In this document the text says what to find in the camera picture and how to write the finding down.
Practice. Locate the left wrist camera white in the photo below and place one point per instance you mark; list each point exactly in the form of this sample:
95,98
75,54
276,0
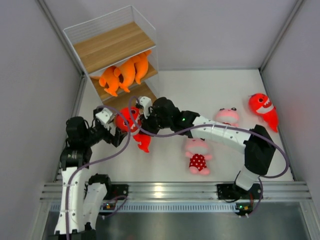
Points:
105,117

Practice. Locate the pink frog plush front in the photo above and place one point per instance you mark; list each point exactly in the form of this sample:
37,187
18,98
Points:
198,152

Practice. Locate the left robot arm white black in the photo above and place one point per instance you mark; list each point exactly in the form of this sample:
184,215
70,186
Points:
82,193

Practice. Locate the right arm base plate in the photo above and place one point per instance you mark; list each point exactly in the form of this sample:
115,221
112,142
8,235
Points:
246,201

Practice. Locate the aluminium rail frame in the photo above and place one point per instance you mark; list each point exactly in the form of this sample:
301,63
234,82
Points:
202,197

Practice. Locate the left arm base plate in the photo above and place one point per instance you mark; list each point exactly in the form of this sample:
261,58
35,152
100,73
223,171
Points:
114,200

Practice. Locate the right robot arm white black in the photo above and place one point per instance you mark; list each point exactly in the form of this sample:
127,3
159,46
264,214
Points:
255,144

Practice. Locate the pink frog plush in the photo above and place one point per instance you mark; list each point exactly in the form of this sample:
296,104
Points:
228,116
198,152

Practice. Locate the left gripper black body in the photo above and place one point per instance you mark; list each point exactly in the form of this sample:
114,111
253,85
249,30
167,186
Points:
103,133

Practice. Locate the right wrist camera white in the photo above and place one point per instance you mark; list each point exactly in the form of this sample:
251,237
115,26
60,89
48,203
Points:
146,103

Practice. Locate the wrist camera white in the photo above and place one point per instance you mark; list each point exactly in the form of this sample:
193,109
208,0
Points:
105,117
146,103

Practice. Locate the red shark plush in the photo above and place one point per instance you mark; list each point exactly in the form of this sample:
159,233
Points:
261,105
132,120

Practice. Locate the pink frog plush rear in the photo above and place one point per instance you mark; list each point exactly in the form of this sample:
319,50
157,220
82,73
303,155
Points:
228,116

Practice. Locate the white wire wooden shelf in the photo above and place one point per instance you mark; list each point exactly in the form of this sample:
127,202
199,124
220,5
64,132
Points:
118,53

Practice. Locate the orange shark plush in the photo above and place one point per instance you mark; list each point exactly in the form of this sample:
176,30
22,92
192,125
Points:
109,81
128,72
142,66

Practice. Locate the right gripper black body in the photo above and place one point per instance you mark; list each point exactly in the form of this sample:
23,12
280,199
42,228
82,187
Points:
153,123

